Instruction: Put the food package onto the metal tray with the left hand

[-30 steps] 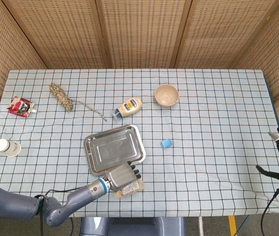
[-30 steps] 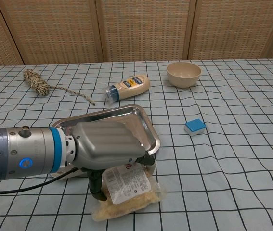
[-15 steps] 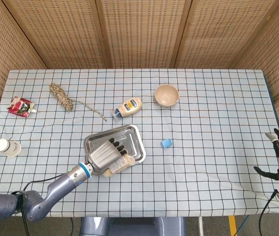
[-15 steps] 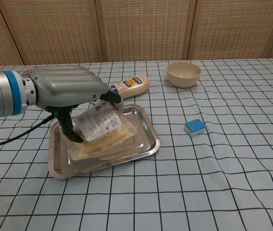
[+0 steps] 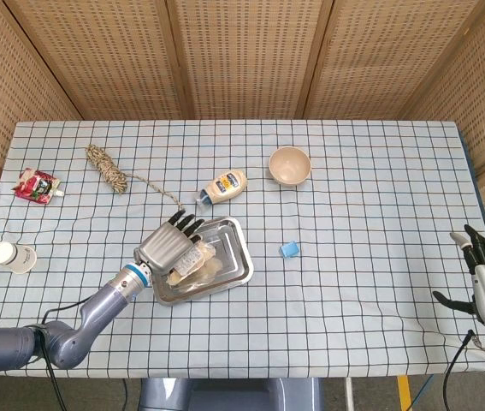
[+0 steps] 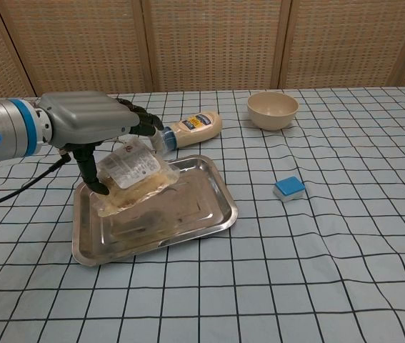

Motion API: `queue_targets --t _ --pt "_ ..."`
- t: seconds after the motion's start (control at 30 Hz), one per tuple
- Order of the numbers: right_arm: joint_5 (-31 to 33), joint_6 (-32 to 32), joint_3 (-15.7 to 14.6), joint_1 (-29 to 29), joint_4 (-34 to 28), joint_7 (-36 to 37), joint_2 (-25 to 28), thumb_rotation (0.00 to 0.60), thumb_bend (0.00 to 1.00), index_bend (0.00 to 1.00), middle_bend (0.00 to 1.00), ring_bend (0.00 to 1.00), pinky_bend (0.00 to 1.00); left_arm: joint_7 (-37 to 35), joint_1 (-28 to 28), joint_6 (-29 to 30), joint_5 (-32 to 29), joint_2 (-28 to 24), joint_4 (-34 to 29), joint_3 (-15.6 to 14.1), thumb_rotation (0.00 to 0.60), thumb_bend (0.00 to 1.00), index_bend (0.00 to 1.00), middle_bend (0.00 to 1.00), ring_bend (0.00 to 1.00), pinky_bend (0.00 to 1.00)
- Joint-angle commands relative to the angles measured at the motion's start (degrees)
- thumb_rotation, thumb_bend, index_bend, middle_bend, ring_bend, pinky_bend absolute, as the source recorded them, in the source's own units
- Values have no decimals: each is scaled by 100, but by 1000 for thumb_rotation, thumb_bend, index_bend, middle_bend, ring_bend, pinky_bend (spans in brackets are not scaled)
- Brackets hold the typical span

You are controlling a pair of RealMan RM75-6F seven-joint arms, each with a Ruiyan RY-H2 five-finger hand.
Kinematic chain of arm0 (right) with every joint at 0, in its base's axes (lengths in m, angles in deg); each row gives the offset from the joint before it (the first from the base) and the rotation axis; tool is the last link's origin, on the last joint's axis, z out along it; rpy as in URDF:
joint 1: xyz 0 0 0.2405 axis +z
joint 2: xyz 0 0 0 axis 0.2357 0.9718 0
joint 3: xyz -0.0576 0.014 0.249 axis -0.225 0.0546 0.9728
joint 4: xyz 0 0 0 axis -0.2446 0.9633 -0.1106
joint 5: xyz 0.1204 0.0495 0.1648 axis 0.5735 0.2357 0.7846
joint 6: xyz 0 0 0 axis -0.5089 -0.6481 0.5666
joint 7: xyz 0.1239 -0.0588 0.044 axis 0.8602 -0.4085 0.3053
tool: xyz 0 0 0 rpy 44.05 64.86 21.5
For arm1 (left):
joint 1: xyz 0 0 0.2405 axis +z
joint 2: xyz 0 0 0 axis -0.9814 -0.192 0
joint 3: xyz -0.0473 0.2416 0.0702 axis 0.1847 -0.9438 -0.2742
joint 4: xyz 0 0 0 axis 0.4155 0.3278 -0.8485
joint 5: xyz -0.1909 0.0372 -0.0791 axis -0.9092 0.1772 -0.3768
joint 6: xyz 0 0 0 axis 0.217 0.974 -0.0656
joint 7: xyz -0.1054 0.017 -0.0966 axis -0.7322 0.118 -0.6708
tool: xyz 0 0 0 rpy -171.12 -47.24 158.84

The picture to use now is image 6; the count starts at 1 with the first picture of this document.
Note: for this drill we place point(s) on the packaged bread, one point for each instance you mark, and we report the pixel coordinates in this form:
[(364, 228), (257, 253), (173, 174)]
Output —
[(134, 171)]

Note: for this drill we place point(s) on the beige round bowl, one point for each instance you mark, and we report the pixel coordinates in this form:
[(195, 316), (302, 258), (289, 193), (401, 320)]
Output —
[(273, 109)]

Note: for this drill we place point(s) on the small blue white block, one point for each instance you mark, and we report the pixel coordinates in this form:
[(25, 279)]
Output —
[(288, 186)]

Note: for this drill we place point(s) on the woven wooden folding screen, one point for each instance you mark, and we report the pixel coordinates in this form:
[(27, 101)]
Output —
[(205, 43)]

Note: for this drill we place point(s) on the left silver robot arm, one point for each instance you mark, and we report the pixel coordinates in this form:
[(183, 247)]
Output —
[(5, 128)]

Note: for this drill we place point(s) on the mayonnaise squeeze bottle blue cap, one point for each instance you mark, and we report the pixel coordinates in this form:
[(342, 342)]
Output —
[(198, 128)]

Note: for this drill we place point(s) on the light blue checked tablecloth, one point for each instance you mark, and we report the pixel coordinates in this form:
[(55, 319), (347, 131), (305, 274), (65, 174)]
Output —
[(295, 268)]

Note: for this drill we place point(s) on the rectangular stainless steel tray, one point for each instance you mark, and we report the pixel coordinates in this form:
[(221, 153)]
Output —
[(195, 207)]

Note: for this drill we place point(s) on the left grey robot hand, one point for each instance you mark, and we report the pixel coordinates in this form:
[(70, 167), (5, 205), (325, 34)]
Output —
[(84, 114)]

